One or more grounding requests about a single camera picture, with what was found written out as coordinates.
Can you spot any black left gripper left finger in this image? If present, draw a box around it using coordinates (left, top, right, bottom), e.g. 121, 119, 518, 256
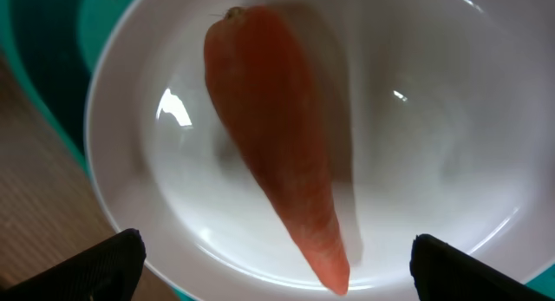
1, 228, 147, 301

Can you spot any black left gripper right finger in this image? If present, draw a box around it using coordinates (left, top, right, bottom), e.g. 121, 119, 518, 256
409, 234, 552, 301

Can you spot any white bowl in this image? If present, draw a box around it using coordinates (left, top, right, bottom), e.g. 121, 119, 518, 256
86, 0, 554, 300

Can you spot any orange carrot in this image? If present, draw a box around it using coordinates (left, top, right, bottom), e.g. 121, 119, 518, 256
203, 5, 350, 296

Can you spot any teal plastic tray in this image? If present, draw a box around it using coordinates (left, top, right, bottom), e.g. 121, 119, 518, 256
1, 0, 133, 167

